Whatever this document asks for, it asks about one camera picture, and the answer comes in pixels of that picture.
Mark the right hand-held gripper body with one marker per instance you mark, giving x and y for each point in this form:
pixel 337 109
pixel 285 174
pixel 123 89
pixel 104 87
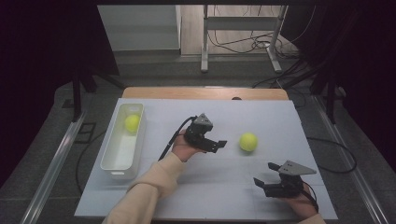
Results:
pixel 285 185

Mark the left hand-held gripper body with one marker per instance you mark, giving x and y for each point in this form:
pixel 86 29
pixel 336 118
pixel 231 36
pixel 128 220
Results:
pixel 199 135

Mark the yellow tennis ball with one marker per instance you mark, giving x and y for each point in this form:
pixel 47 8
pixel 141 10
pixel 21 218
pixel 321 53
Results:
pixel 132 123
pixel 248 142

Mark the white rectangular plastic bin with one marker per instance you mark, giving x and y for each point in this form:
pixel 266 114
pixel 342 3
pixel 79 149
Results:
pixel 121 152

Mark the person's left hand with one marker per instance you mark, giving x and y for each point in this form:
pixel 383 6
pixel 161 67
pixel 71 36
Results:
pixel 183 149

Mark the person's right hand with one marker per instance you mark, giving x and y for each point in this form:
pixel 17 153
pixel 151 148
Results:
pixel 300 205

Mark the white paper sheet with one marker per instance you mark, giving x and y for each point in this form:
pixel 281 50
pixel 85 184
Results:
pixel 249 109

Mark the black tripod stand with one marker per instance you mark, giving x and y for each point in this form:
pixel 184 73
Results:
pixel 330 93
pixel 77 93

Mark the white cabinet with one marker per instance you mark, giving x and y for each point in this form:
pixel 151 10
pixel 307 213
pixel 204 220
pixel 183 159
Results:
pixel 140 28

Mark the aluminium floor rail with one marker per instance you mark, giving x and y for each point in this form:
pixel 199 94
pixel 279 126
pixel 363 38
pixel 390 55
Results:
pixel 53 171
pixel 351 161

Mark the white metal stand frame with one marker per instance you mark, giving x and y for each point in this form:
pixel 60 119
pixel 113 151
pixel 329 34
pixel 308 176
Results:
pixel 239 23

